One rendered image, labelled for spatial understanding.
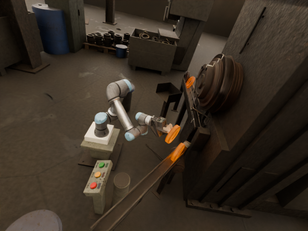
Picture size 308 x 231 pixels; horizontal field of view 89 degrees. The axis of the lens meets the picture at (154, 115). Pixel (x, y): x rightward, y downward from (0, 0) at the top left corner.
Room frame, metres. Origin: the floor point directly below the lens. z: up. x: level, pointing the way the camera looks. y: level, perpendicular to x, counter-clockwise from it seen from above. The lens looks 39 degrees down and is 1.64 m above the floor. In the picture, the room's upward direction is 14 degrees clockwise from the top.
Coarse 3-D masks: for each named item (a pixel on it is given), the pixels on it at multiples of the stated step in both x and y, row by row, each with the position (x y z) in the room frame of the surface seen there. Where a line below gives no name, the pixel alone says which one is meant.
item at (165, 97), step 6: (162, 84) 1.81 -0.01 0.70; (168, 84) 1.87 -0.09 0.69; (156, 90) 1.77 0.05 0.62; (162, 90) 1.83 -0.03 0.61; (168, 90) 1.89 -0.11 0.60; (174, 90) 1.80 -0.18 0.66; (162, 96) 1.70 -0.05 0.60; (168, 96) 1.73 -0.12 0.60; (174, 96) 1.62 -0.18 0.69; (180, 96) 1.68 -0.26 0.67; (168, 102) 1.58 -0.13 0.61; (162, 108) 1.70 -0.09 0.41; (162, 114) 1.68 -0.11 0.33; (150, 126) 1.73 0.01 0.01; (162, 132) 1.67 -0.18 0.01
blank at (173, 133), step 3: (174, 126) 0.85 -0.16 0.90; (177, 126) 0.86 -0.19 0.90; (171, 129) 0.82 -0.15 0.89; (174, 129) 0.82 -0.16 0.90; (177, 129) 0.84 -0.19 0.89; (171, 132) 0.80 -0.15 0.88; (174, 132) 0.80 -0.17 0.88; (177, 132) 0.88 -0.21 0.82; (168, 135) 0.79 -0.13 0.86; (171, 135) 0.79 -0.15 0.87; (174, 135) 0.86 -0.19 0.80; (165, 138) 0.79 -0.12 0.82; (168, 138) 0.78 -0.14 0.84; (171, 138) 0.81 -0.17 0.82; (165, 141) 0.79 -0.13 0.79; (168, 141) 0.77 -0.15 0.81; (171, 141) 0.83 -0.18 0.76
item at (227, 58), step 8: (216, 56) 1.36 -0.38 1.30; (224, 56) 1.21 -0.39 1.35; (224, 64) 1.15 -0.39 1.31; (232, 64) 1.16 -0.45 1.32; (224, 72) 1.09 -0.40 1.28; (232, 72) 1.10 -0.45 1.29; (224, 80) 1.04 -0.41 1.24; (224, 88) 1.03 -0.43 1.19; (216, 96) 1.02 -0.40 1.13; (224, 96) 1.02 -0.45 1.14; (216, 104) 1.03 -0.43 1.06
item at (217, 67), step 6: (216, 60) 1.27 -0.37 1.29; (216, 66) 1.19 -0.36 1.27; (222, 66) 1.15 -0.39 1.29; (216, 72) 1.14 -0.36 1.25; (222, 72) 1.11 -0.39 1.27; (216, 78) 1.10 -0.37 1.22; (216, 84) 1.07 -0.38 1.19; (210, 90) 1.07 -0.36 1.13; (216, 90) 1.04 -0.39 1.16; (210, 96) 1.07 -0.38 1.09; (204, 102) 1.11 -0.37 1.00; (210, 102) 1.05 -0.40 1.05
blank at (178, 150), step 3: (180, 144) 0.80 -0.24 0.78; (183, 144) 0.81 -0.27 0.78; (177, 147) 0.77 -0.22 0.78; (180, 147) 0.78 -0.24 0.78; (183, 147) 0.82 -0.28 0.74; (177, 150) 0.75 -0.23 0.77; (180, 150) 0.75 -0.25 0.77; (174, 153) 0.74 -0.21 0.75; (177, 153) 0.73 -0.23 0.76; (180, 153) 0.81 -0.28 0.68; (171, 156) 0.73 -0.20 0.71; (174, 156) 0.72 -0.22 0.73; (177, 156) 0.77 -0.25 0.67; (171, 159) 0.73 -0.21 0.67; (174, 159) 0.72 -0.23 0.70
